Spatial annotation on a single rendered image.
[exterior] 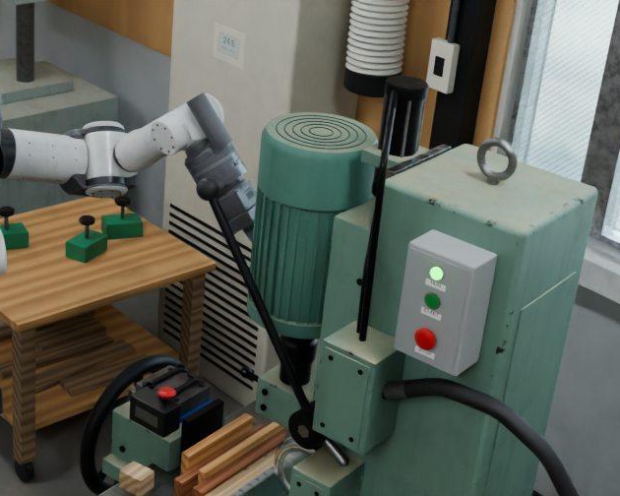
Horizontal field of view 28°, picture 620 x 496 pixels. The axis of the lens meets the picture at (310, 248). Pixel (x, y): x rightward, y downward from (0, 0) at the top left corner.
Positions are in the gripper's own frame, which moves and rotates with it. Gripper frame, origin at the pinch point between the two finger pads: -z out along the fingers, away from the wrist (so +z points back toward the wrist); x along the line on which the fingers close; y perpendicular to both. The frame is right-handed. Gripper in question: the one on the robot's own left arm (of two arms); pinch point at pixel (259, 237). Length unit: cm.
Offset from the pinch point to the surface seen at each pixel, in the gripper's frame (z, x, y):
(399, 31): 16, -129, 7
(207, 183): 14.1, 30.7, 11.5
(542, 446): -35, 49, 41
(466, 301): -14, 49, 42
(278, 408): -24.0, 18.9, -4.3
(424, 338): -16, 48, 34
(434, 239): -6, 44, 41
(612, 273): -61, -100, 30
